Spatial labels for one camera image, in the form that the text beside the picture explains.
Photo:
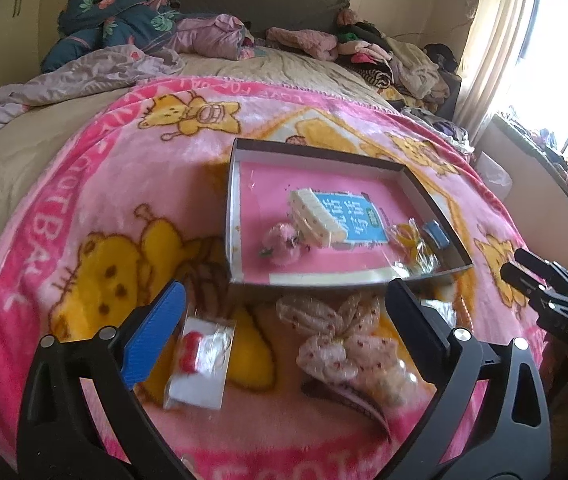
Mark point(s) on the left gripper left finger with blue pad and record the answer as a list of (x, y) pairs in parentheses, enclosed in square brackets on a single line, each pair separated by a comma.
[(57, 437)]

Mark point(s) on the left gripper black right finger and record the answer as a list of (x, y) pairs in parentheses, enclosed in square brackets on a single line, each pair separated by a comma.
[(488, 418)]

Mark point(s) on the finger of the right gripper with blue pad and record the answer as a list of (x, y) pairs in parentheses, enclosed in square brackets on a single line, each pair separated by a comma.
[(524, 281), (555, 275)]

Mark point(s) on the red earrings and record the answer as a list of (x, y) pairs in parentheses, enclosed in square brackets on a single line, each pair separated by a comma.
[(200, 364)]

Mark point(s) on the small blue hair clip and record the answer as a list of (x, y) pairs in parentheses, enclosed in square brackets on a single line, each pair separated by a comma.
[(435, 236)]

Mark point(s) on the yellow rings in clear bag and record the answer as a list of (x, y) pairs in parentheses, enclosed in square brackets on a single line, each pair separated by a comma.
[(411, 249)]

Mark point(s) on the dark striped banana hair clip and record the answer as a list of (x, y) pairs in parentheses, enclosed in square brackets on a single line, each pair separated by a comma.
[(350, 397)]

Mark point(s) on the polka dot mesh bow clip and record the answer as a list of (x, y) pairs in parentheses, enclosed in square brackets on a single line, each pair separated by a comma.
[(342, 348)]

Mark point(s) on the pile of clothes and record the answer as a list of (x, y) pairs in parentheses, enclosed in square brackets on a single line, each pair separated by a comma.
[(402, 72)]

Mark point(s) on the pink book with blue label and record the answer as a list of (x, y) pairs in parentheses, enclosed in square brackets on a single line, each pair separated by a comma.
[(367, 207)]

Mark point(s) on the shallow grey cardboard box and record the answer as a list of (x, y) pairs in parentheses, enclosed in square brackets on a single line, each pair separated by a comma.
[(425, 263)]

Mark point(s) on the pink fuzzy strawberry hair clip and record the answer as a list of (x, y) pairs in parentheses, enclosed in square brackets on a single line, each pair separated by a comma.
[(283, 245)]

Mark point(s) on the cream window curtain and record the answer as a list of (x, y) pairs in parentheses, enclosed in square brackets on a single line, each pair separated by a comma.
[(496, 33)]

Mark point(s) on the pink folded towel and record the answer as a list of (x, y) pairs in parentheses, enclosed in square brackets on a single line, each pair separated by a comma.
[(319, 45)]

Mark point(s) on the lilac bed sheet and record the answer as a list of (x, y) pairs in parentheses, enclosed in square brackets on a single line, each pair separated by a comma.
[(97, 72)]

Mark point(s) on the pink crumpled garment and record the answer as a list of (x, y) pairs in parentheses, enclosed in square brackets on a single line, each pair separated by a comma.
[(212, 36)]

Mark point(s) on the dark floral quilt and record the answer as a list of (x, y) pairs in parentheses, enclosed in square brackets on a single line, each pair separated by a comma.
[(85, 26)]

